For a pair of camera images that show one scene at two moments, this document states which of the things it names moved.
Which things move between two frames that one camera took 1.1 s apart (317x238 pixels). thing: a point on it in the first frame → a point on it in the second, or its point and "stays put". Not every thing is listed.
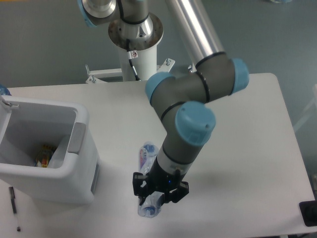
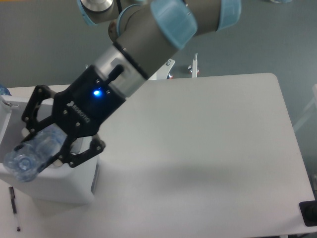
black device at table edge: x=308 y=210 stays put
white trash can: x=26 y=124 stays put
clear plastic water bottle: x=148 y=152 → x=25 y=160
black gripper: x=158 y=180 → x=79 y=111
